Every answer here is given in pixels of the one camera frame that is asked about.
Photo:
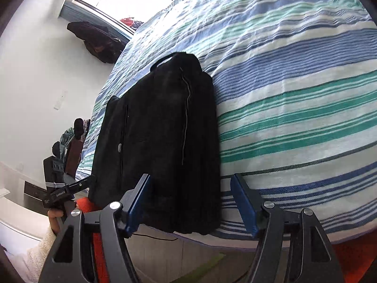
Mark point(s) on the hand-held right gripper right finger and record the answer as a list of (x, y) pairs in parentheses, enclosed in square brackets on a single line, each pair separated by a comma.
[(244, 206)]

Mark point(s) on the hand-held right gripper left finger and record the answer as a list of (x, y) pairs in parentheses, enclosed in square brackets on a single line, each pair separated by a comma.
[(138, 206)]

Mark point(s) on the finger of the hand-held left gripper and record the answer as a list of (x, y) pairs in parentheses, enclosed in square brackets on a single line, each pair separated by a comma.
[(53, 172), (82, 184)]

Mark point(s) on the black pants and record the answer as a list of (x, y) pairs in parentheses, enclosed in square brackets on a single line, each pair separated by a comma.
[(162, 123)]

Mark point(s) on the person's left forearm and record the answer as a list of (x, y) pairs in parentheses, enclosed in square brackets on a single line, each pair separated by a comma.
[(41, 250)]

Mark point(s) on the person's orange fleece pants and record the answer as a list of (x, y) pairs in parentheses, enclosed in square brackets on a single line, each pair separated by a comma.
[(356, 259)]

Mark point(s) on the person's left hand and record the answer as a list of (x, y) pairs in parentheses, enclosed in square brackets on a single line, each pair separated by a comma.
[(55, 219)]

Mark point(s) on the dark speckled panel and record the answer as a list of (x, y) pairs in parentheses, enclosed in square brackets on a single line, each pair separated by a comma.
[(34, 194)]

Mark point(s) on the clothes pile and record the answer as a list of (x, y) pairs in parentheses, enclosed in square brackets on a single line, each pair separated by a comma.
[(66, 138)]

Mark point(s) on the white desk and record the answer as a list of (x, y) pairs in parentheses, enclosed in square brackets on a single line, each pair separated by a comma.
[(17, 218)]

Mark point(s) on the green strip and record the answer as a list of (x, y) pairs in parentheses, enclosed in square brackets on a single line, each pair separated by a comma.
[(203, 268)]

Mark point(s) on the striped bed sheet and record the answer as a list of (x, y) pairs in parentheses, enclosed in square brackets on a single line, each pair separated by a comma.
[(294, 94)]

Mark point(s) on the red clothes by window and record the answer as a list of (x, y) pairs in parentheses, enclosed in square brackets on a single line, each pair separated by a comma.
[(131, 22)]

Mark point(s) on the white wall switch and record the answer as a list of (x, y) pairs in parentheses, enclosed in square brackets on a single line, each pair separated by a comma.
[(60, 100)]

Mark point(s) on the dark clothes hanging on wall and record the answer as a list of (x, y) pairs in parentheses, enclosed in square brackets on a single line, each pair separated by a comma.
[(97, 44)]

